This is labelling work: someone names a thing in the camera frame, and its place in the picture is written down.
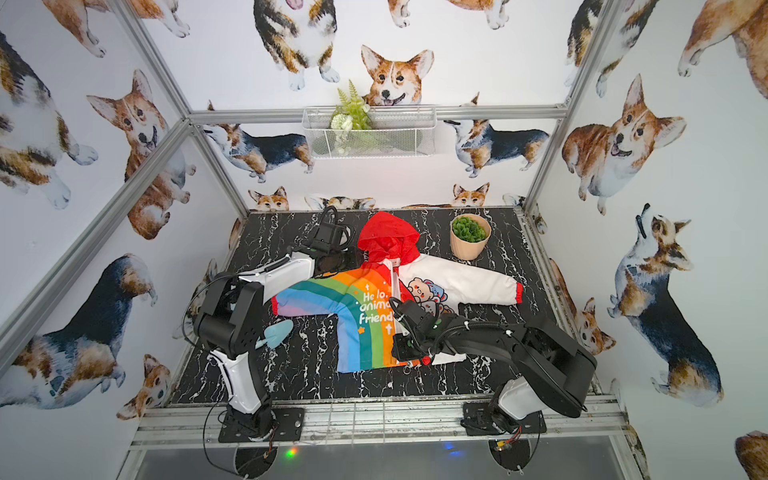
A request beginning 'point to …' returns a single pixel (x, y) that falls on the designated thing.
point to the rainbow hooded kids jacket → (342, 317)
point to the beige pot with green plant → (469, 234)
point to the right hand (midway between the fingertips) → (393, 353)
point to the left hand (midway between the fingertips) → (366, 254)
